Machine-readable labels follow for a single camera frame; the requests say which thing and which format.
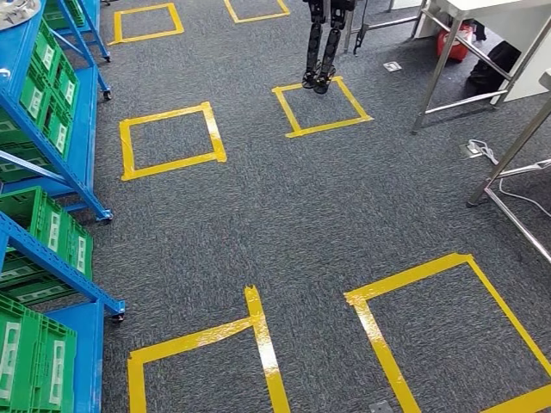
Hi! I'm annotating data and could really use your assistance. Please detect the red bag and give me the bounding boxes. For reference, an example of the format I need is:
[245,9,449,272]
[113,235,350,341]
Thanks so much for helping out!
[436,22,473,63]

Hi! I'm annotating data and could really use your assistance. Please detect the grey round part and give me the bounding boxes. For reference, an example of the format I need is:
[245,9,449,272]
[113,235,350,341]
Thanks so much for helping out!
[0,0,42,31]

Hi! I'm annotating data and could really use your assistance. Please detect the white power cable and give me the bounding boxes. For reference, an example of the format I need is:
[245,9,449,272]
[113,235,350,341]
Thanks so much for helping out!
[466,139,551,220]

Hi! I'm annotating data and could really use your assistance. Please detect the black humanoid robot legs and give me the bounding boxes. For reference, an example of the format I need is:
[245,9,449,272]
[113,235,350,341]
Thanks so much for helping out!
[301,0,358,96]

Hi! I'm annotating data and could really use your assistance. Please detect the blue metal shelf rack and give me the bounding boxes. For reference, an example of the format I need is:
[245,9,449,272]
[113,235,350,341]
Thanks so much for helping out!
[0,0,114,224]
[0,211,127,413]
[43,0,112,63]

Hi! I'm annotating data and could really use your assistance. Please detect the black bag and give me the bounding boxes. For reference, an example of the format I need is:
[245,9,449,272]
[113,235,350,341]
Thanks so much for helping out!
[466,40,522,92]

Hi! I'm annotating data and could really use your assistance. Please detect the stainless steel table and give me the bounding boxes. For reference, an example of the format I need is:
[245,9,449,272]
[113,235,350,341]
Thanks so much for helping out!
[411,0,551,135]
[343,0,432,55]

